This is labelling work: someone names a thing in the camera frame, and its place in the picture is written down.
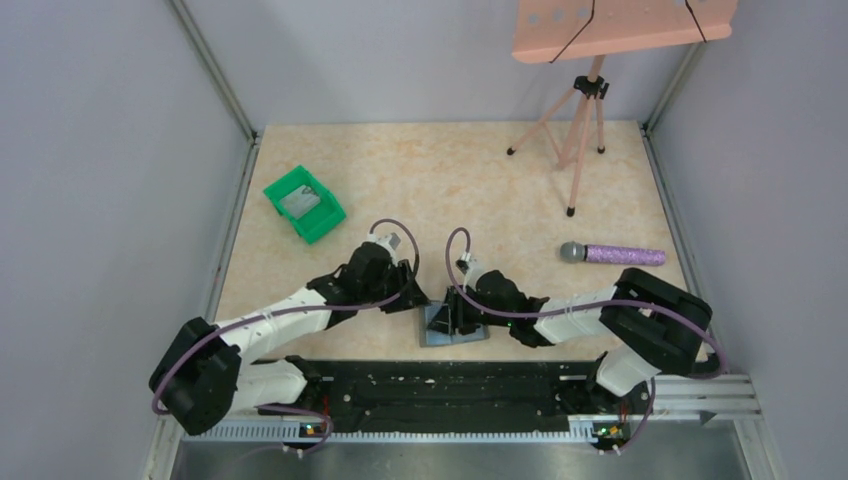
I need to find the grey card holder wallet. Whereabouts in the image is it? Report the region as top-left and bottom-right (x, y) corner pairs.
(418, 301), (490, 348)

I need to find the silver credit card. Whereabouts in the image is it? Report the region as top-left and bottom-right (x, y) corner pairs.
(278, 188), (321, 219)
(286, 185), (321, 209)

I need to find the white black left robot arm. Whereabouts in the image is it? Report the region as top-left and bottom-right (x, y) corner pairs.
(148, 238), (427, 435)

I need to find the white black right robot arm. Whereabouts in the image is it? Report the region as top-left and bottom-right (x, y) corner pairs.
(449, 267), (715, 397)

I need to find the green plastic bin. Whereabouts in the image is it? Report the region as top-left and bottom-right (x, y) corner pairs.
(263, 165), (347, 245)

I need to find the purple glitter microphone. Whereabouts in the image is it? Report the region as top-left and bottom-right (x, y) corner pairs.
(559, 241), (666, 266)

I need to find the pink music stand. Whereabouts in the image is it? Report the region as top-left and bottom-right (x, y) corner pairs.
(506, 0), (738, 217)

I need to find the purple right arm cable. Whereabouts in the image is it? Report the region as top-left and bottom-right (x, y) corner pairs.
(444, 227), (729, 454)

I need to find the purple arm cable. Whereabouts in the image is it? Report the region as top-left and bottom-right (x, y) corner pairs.
(152, 219), (421, 458)
(444, 227), (729, 454)

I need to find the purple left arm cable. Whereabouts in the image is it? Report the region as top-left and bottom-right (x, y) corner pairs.
(152, 219), (421, 458)

